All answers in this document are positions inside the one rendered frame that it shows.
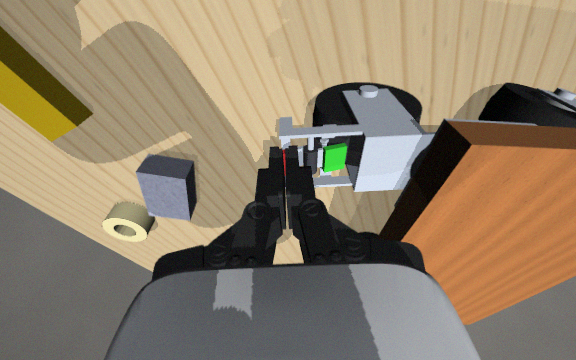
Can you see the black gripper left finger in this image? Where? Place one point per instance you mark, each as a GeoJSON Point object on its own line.
{"type": "Point", "coordinates": [252, 239]}

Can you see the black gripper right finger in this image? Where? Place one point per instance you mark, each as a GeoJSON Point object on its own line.
{"type": "Point", "coordinates": [322, 237]}

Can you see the cream ring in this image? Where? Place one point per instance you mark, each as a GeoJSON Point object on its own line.
{"type": "Point", "coordinates": [132, 214]}

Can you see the yellow flat bar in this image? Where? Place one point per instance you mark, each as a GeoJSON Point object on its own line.
{"type": "Point", "coordinates": [33, 94]}

